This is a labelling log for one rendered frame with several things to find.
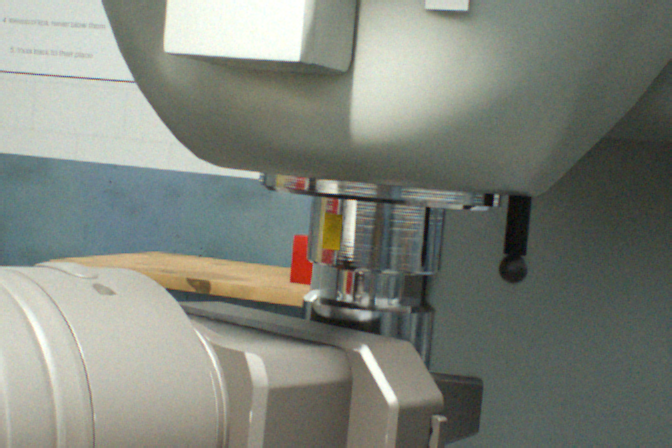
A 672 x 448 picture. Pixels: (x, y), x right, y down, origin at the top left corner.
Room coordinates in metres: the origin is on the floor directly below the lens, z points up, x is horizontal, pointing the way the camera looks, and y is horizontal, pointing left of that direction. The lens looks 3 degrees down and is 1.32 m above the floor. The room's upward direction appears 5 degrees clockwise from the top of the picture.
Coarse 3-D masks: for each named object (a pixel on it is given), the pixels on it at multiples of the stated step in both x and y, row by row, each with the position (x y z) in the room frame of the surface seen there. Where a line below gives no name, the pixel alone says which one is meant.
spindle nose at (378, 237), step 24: (312, 216) 0.46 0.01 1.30; (360, 216) 0.44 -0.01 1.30; (384, 216) 0.44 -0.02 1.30; (408, 216) 0.44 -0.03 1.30; (432, 216) 0.45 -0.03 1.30; (312, 240) 0.45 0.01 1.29; (360, 240) 0.44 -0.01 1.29; (384, 240) 0.44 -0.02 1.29; (408, 240) 0.44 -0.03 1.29; (432, 240) 0.45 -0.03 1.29; (336, 264) 0.44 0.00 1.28; (360, 264) 0.44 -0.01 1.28; (384, 264) 0.44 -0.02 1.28; (408, 264) 0.44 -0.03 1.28; (432, 264) 0.45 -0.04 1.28
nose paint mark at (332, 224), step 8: (328, 216) 0.45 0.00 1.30; (336, 216) 0.44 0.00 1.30; (328, 224) 0.45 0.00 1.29; (336, 224) 0.44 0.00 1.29; (328, 232) 0.45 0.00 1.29; (336, 232) 0.44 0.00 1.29; (328, 240) 0.45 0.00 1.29; (336, 240) 0.44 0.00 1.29; (328, 248) 0.45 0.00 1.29; (336, 248) 0.44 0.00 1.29
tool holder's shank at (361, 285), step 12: (348, 276) 0.46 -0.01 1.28; (360, 276) 0.45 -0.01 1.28; (372, 276) 0.45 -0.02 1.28; (384, 276) 0.45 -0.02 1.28; (396, 276) 0.46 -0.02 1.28; (348, 288) 0.45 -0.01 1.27; (360, 288) 0.45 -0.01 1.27; (372, 288) 0.45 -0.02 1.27; (384, 288) 0.45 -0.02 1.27; (396, 288) 0.46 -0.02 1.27; (372, 300) 0.45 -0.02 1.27; (384, 300) 0.45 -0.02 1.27; (396, 300) 0.46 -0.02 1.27
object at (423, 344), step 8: (392, 336) 0.44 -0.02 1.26; (400, 336) 0.44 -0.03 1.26; (408, 336) 0.44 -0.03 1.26; (416, 336) 0.45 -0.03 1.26; (424, 336) 0.45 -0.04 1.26; (432, 336) 0.46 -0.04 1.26; (416, 344) 0.45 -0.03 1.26; (424, 344) 0.45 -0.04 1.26; (432, 344) 0.46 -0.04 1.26; (424, 352) 0.45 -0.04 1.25; (424, 360) 0.45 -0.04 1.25
